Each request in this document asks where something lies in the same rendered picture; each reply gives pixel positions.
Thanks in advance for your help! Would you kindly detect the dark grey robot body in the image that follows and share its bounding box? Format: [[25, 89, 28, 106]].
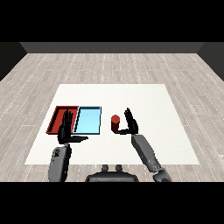
[[85, 164, 140, 183]]

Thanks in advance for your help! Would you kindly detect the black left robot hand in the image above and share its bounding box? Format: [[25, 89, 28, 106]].
[[57, 109, 89, 145]]

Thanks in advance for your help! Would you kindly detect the red can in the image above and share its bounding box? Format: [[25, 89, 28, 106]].
[[110, 114, 122, 132]]

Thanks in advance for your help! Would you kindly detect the red shallow open box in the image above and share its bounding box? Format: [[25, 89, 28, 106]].
[[45, 105, 80, 136]]

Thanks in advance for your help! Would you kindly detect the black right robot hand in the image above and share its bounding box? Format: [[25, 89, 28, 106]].
[[113, 108, 140, 136]]

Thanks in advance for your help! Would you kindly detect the light blue shallow open box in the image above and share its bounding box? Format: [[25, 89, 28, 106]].
[[72, 106, 102, 136]]

